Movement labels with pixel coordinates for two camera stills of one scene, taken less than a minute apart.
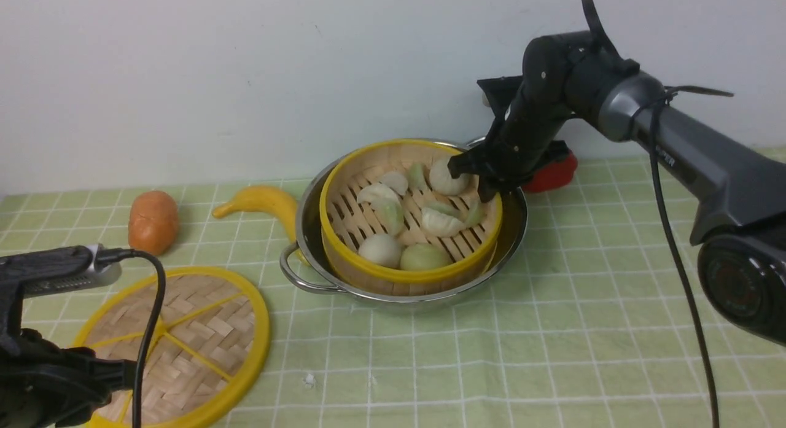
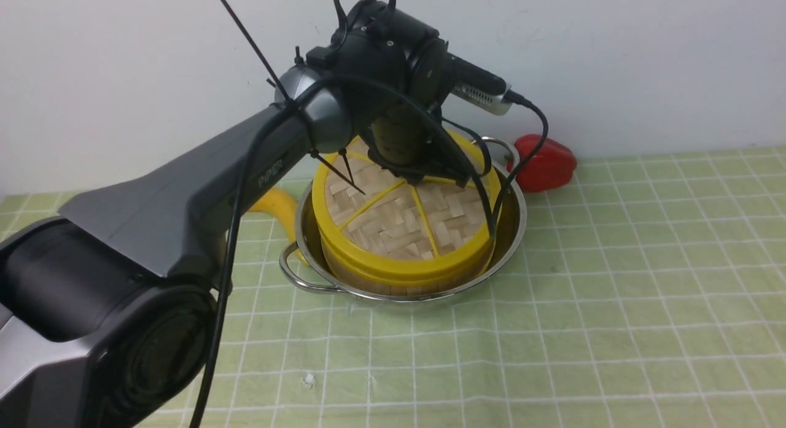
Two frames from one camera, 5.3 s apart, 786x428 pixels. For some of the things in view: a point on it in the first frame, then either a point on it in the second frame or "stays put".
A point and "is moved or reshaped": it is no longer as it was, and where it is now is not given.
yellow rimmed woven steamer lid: [211, 347] is moved or reshaped
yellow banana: [269, 201] stays put
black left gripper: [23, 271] to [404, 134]
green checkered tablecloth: [586, 338] stays put
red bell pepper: [553, 175] stays put
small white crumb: [310, 380] stays put
